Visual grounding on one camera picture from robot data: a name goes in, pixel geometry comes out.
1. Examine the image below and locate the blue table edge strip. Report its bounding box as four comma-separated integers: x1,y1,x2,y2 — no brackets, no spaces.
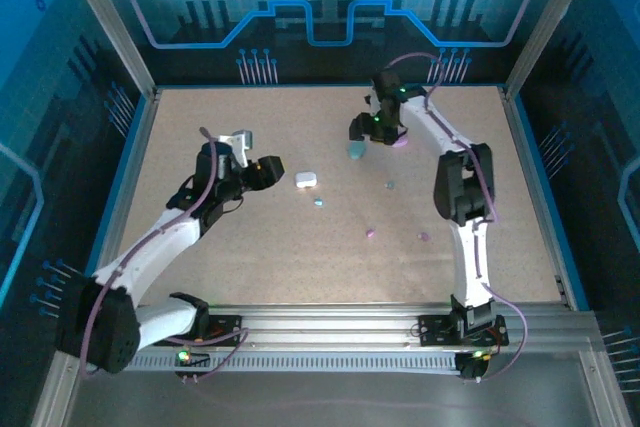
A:
513,92,591,312
82,94,150,281

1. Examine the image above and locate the black base connector block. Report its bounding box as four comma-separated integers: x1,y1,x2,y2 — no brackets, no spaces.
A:
455,349,490,382
173,350,211,383

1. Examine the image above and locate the grey metal floor plate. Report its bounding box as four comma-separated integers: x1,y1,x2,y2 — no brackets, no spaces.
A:
64,369,606,427

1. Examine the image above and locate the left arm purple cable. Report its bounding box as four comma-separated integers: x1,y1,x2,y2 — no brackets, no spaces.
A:
79,126,250,384

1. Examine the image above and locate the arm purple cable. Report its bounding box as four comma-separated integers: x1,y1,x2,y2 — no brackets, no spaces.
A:
79,126,250,384
384,52,529,383

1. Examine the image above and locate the aluminium table side rail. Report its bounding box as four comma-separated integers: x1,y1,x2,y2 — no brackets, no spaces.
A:
29,88,162,427
499,85,636,427

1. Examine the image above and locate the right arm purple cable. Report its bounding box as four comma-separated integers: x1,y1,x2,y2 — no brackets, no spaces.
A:
384,52,529,383

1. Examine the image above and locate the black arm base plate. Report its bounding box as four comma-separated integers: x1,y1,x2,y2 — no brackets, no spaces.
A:
417,314,509,348
199,315,246,348

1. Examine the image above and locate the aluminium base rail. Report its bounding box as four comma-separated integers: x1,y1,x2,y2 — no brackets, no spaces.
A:
134,302,601,352

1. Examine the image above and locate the aluminium frame post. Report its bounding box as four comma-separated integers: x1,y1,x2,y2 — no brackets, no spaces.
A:
53,0,162,99
502,0,604,98

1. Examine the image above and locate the slotted grey cable duct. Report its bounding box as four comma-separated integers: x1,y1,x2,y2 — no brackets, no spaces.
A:
124,350,466,374

